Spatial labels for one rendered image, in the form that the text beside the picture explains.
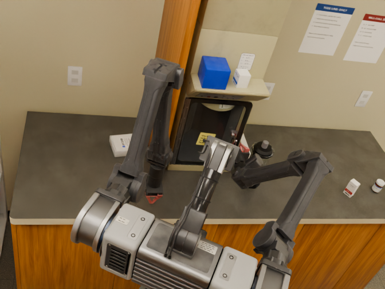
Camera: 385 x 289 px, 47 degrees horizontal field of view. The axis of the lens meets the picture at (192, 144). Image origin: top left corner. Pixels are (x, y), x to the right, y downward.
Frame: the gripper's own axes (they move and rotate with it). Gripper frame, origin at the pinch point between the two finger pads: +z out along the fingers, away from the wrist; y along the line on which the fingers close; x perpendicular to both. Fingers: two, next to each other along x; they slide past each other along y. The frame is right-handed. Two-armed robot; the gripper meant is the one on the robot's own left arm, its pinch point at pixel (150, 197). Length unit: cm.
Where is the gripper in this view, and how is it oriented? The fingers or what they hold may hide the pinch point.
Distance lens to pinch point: 183.4
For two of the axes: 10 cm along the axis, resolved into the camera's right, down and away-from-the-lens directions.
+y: -1.6, -6.9, 7.1
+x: -9.7, -0.4, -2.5
